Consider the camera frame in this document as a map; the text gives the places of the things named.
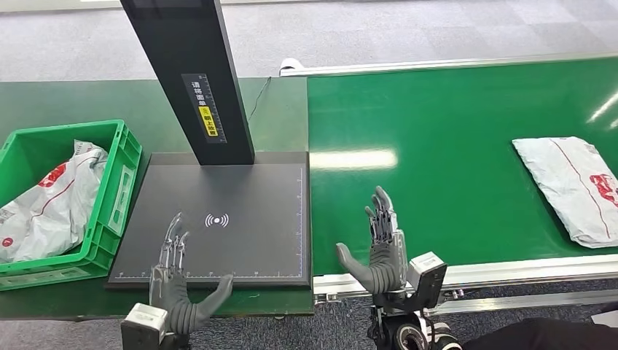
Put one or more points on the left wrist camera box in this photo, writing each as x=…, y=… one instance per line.
x=142, y=326

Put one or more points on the black yellow label sticker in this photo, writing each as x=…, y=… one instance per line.
x=205, y=108

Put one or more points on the green conveyor belt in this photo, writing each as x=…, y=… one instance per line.
x=410, y=121

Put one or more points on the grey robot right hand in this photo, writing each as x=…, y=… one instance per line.
x=386, y=270

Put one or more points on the white conveyor roller cap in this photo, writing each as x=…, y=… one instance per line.
x=291, y=65

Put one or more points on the black white shoe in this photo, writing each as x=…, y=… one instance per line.
x=446, y=340

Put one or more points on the black scanner machine with column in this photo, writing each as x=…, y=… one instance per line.
x=251, y=193

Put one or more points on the white package with red print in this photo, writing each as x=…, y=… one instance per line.
x=569, y=188
x=53, y=212

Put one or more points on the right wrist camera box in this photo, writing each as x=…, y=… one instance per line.
x=427, y=278

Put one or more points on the person's leg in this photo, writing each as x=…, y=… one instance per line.
x=540, y=336

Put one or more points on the green plastic crate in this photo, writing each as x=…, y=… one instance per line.
x=120, y=193

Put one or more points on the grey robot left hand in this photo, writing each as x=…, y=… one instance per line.
x=178, y=309

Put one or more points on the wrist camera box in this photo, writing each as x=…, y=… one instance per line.
x=427, y=278
x=142, y=326

